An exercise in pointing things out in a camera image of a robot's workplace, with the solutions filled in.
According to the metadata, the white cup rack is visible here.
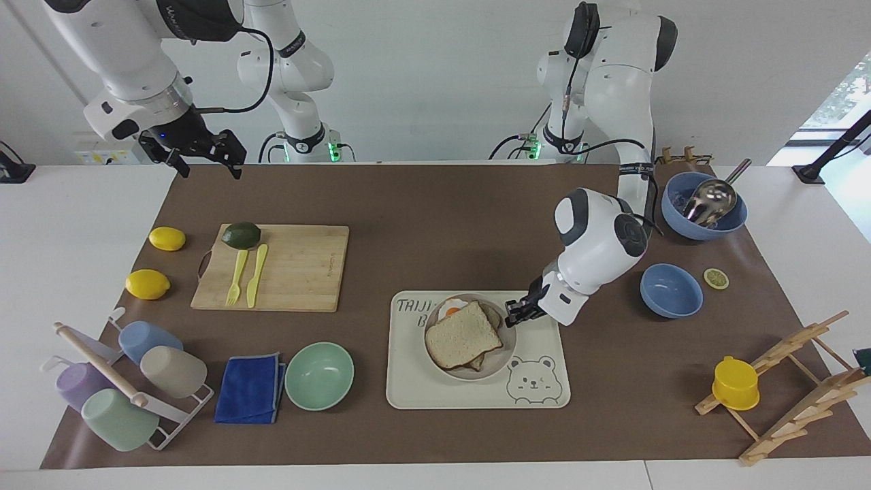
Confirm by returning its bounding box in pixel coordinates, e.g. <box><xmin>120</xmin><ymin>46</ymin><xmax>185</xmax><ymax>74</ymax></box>
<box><xmin>41</xmin><ymin>308</ymin><xmax>215</xmax><ymax>451</ymax></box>

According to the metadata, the beige round plate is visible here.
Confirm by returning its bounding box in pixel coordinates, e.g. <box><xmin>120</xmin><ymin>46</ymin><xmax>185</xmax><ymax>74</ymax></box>
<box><xmin>424</xmin><ymin>294</ymin><xmax>518</xmax><ymax>381</ymax></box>

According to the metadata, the metal ladle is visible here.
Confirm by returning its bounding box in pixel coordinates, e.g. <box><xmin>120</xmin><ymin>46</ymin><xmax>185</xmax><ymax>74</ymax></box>
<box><xmin>683</xmin><ymin>158</ymin><xmax>753</xmax><ymax>229</ymax></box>

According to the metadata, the white bread slice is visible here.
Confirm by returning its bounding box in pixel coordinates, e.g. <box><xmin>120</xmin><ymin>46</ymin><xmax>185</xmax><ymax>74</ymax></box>
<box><xmin>425</xmin><ymin>301</ymin><xmax>504</xmax><ymax>370</ymax></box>

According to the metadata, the large blue bowl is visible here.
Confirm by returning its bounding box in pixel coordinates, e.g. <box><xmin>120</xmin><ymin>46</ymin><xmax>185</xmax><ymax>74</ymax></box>
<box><xmin>661</xmin><ymin>171</ymin><xmax>749</xmax><ymax>241</ymax></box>

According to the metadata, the small wooden holder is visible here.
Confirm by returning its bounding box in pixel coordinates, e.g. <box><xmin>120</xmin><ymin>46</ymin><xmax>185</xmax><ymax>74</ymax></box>
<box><xmin>657</xmin><ymin>145</ymin><xmax>714</xmax><ymax>166</ymax></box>

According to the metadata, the wooden cutting board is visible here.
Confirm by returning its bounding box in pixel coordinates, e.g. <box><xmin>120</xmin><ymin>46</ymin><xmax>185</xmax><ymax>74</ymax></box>
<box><xmin>190</xmin><ymin>224</ymin><xmax>350</xmax><ymax>313</ymax></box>

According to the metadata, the small blue bowl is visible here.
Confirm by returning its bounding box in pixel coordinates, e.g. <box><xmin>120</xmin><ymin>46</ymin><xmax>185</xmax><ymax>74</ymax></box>
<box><xmin>640</xmin><ymin>263</ymin><xmax>704</xmax><ymax>319</ymax></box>

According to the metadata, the yellow cup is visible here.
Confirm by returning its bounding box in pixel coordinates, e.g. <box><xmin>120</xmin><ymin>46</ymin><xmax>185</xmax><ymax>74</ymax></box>
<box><xmin>712</xmin><ymin>355</ymin><xmax>761</xmax><ymax>412</ymax></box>

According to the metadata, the green avocado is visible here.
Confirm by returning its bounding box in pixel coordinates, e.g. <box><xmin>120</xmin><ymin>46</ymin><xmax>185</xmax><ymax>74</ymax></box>
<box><xmin>222</xmin><ymin>222</ymin><xmax>262</xmax><ymax>250</ymax></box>

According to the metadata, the black cable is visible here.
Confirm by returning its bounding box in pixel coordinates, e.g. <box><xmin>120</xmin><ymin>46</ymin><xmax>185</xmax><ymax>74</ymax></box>
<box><xmin>578</xmin><ymin>138</ymin><xmax>666</xmax><ymax>238</ymax></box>
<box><xmin>489</xmin><ymin>134</ymin><xmax>528</xmax><ymax>161</ymax></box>
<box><xmin>194</xmin><ymin>26</ymin><xmax>275</xmax><ymax>114</ymax></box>
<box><xmin>257</xmin><ymin>131</ymin><xmax>286</xmax><ymax>164</ymax></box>
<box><xmin>559</xmin><ymin>48</ymin><xmax>582</xmax><ymax>140</ymax></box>

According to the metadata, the blue cup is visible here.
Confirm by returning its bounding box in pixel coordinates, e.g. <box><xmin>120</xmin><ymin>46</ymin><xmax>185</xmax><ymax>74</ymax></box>
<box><xmin>119</xmin><ymin>321</ymin><xmax>183</xmax><ymax>365</ymax></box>

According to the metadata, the beige cup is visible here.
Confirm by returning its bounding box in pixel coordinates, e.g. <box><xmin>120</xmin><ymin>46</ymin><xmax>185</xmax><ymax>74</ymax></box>
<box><xmin>140</xmin><ymin>346</ymin><xmax>208</xmax><ymax>399</ymax></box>

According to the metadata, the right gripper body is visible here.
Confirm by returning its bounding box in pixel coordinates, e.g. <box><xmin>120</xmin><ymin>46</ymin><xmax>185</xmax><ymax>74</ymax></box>
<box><xmin>155</xmin><ymin>105</ymin><xmax>220</xmax><ymax>156</ymax></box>

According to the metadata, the white power strip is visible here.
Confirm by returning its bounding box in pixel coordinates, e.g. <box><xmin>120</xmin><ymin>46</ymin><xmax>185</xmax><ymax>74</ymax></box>
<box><xmin>73</xmin><ymin>146</ymin><xmax>140</xmax><ymax>165</ymax></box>

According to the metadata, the wooden drying rack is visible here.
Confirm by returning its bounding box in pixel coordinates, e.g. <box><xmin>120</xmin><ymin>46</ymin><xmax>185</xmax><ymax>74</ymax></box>
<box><xmin>695</xmin><ymin>310</ymin><xmax>871</xmax><ymax>468</ymax></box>

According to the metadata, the purple cup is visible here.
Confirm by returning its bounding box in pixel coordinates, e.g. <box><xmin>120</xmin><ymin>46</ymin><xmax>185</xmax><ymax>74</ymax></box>
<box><xmin>56</xmin><ymin>362</ymin><xmax>116</xmax><ymax>412</ymax></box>

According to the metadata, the green cup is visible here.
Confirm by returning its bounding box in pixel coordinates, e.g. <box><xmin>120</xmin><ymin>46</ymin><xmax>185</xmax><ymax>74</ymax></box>
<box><xmin>82</xmin><ymin>388</ymin><xmax>161</xmax><ymax>452</ymax></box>

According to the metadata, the green bowl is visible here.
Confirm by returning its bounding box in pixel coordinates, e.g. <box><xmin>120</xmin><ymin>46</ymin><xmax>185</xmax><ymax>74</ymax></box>
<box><xmin>284</xmin><ymin>342</ymin><xmax>355</xmax><ymax>412</ymax></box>

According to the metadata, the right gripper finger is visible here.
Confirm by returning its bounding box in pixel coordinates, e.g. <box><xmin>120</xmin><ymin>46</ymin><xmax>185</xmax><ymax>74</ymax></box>
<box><xmin>211</xmin><ymin>129</ymin><xmax>247</xmax><ymax>180</ymax></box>
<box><xmin>139</xmin><ymin>136</ymin><xmax>191</xmax><ymax>179</ymax></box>

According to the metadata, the blue folded cloth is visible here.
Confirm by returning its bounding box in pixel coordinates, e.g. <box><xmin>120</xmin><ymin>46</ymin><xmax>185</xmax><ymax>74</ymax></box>
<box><xmin>214</xmin><ymin>352</ymin><xmax>287</xmax><ymax>425</ymax></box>

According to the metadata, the yellow-green plastic fork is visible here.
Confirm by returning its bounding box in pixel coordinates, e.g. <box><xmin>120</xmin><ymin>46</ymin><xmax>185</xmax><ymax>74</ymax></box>
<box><xmin>225</xmin><ymin>249</ymin><xmax>250</xmax><ymax>307</ymax></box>

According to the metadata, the yellow-green plastic knife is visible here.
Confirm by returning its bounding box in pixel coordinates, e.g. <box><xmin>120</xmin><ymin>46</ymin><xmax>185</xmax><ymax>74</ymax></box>
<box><xmin>246</xmin><ymin>244</ymin><xmax>269</xmax><ymax>308</ymax></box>

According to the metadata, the yellow lemon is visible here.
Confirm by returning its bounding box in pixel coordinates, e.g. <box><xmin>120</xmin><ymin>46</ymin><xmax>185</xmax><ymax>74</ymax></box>
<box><xmin>148</xmin><ymin>226</ymin><xmax>186</xmax><ymax>252</ymax></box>
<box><xmin>125</xmin><ymin>269</ymin><xmax>171</xmax><ymax>301</ymax></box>

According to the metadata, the brown bread slice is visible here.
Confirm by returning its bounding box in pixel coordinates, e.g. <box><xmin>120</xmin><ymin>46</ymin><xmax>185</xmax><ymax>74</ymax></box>
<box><xmin>470</xmin><ymin>303</ymin><xmax>506</xmax><ymax>372</ymax></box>

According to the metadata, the cream tray with bear print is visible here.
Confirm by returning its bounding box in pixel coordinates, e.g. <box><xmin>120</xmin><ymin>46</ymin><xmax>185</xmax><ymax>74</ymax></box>
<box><xmin>386</xmin><ymin>291</ymin><xmax>571</xmax><ymax>410</ymax></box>

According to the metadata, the black stand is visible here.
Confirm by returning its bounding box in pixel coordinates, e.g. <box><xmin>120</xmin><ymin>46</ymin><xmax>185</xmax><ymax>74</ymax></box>
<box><xmin>0</xmin><ymin>141</ymin><xmax>36</xmax><ymax>184</ymax></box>
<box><xmin>793</xmin><ymin>109</ymin><xmax>871</xmax><ymax>184</ymax></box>

